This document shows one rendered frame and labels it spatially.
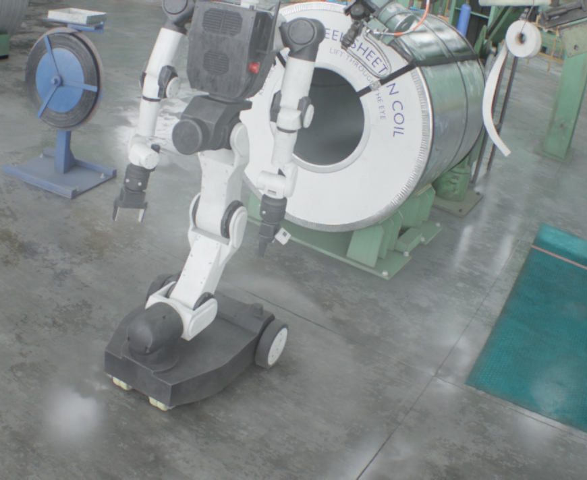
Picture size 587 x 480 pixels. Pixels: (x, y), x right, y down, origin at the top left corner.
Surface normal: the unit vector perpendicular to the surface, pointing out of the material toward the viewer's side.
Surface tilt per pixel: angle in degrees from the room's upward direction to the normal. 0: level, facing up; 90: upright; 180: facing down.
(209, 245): 58
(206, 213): 80
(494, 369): 0
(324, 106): 70
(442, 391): 0
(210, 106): 40
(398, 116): 90
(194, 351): 0
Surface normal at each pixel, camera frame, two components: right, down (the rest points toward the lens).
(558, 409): 0.17, -0.89
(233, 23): -0.27, 0.28
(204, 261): -0.29, -0.21
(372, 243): -0.51, 0.28
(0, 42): 0.84, 0.35
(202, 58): -0.32, 0.51
